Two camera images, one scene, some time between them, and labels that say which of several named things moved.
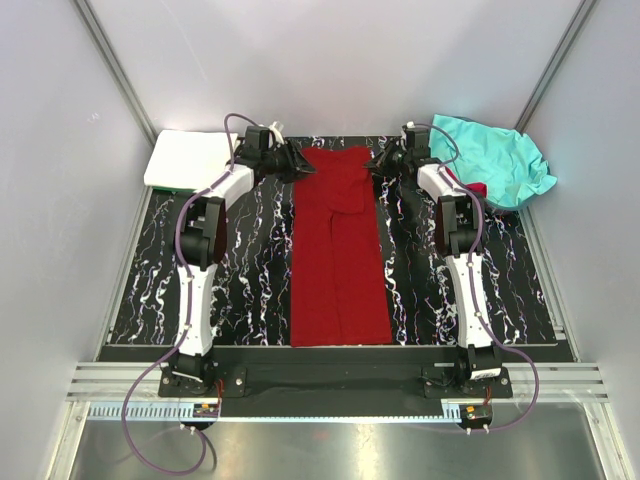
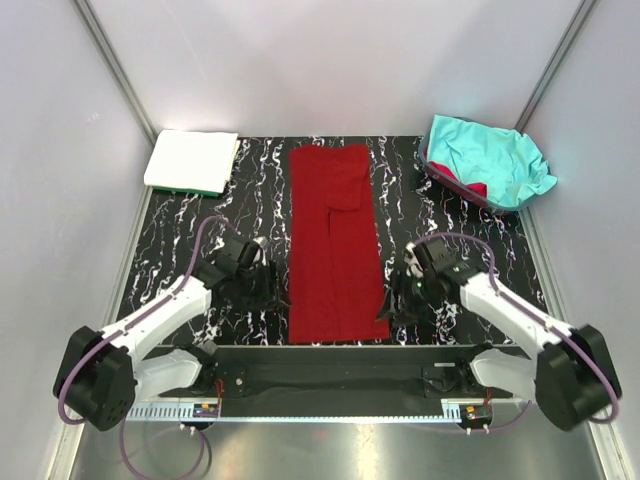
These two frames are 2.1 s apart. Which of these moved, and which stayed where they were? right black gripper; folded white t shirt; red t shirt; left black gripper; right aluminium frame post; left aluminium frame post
Moved: left black gripper; right black gripper
Stayed: left aluminium frame post; folded white t shirt; red t shirt; right aluminium frame post
